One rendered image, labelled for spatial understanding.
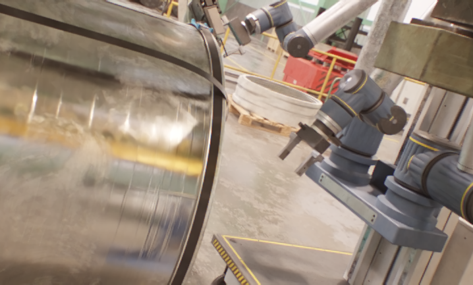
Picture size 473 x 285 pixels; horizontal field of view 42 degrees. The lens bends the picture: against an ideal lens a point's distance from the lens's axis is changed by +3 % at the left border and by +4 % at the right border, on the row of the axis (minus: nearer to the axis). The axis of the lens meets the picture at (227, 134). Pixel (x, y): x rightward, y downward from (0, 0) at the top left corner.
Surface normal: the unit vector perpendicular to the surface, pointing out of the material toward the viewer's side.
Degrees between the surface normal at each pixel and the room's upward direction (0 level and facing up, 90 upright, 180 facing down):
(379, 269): 90
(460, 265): 90
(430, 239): 90
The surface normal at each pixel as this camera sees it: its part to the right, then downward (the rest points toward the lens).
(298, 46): 0.06, 0.25
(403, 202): -0.58, 0.00
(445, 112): -0.87, -0.19
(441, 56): 0.31, 0.28
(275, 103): -0.18, 0.17
